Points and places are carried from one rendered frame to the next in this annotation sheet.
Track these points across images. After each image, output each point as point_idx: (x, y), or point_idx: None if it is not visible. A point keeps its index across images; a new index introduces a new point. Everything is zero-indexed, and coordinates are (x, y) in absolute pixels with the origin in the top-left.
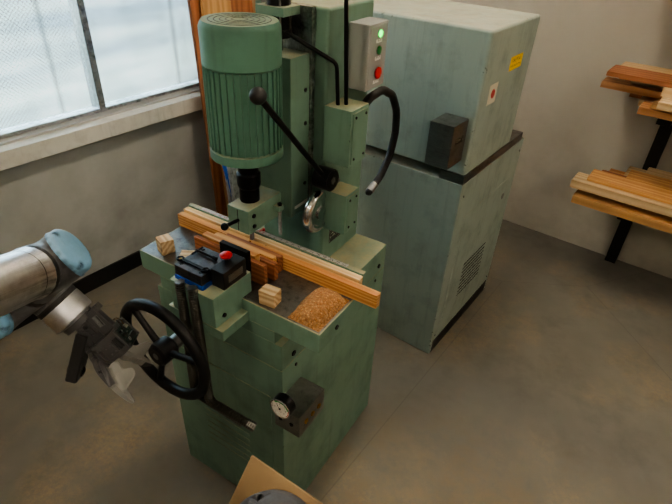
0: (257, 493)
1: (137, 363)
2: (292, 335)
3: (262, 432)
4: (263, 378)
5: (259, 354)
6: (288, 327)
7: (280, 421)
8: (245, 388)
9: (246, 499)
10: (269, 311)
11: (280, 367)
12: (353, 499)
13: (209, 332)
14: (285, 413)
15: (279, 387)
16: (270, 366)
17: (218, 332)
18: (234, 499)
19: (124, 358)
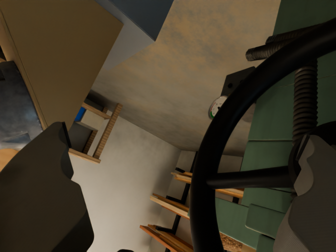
0: (31, 136)
1: (312, 153)
2: (215, 207)
3: (305, 15)
4: (281, 111)
5: (278, 152)
6: (217, 218)
7: (244, 76)
8: (326, 66)
9: (24, 129)
10: (240, 241)
11: (246, 147)
12: (276, 2)
13: (281, 219)
14: (214, 106)
15: (256, 113)
16: (263, 139)
17: (253, 225)
18: (37, 110)
19: (282, 225)
